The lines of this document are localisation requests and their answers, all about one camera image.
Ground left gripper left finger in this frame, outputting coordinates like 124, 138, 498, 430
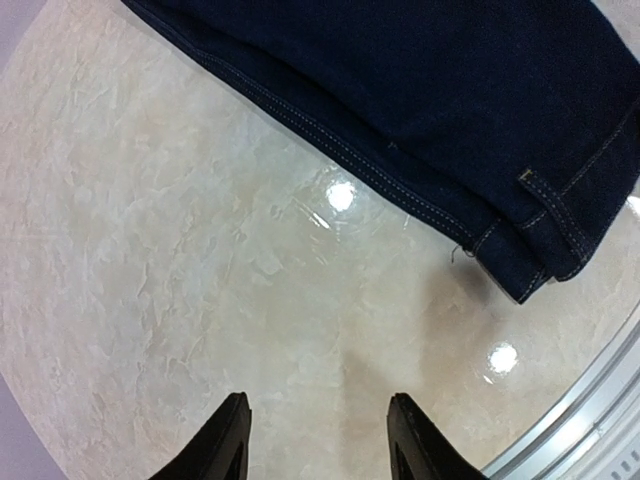
150, 392, 252, 480

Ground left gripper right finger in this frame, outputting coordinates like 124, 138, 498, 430
388, 393, 483, 480

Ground dark blue denim jeans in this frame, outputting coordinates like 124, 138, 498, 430
129, 0, 639, 302

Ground aluminium front rail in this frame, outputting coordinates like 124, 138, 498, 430
483, 312, 639, 479

